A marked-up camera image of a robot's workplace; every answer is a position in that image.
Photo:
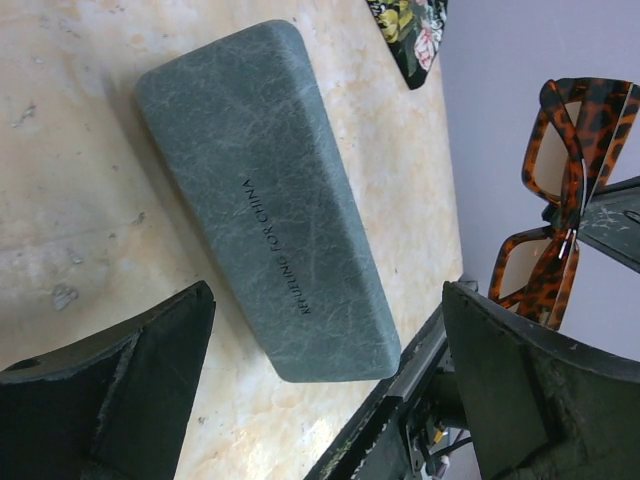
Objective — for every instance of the brown sunglasses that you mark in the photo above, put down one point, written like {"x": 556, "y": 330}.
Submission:
{"x": 581, "y": 127}

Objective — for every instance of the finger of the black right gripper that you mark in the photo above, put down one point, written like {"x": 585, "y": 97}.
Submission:
{"x": 610, "y": 221}

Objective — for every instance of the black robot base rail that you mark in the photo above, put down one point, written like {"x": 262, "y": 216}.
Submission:
{"x": 411, "y": 425}

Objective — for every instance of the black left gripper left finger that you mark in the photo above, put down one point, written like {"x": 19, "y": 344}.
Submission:
{"x": 114, "y": 405}

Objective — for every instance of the grey-blue glasses case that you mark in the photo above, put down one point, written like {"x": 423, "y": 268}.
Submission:
{"x": 243, "y": 130}

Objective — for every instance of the black floral folded shirt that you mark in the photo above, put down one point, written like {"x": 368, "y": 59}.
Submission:
{"x": 413, "y": 31}

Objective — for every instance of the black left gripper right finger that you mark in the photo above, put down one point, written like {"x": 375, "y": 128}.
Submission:
{"x": 539, "y": 404}

